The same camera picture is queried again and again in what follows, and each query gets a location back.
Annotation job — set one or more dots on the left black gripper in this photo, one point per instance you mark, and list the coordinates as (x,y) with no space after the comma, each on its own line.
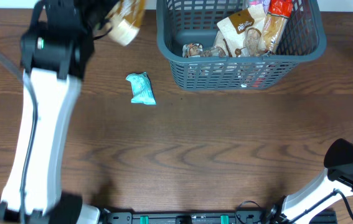
(109,4)

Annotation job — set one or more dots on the orange pasta package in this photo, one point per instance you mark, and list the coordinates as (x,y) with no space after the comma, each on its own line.
(276,20)

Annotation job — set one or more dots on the tissue pocket pack bundle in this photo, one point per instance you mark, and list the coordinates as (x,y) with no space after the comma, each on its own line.
(264,3)

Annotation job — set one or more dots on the teal snack packet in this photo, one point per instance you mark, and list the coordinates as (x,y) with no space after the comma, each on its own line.
(141,88)

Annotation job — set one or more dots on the grey plastic lattice basket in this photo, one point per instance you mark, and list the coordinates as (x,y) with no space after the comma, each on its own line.
(182,22)

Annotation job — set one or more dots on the beige snack pouch with barcode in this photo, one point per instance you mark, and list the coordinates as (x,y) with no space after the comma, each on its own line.
(219,49)

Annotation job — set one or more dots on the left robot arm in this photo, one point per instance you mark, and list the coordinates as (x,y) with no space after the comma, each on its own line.
(55,51)

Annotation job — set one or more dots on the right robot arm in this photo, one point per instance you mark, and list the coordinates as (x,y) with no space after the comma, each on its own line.
(332,184)

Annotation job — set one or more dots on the black mounting rail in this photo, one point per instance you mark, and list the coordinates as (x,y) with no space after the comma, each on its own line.
(248,215)

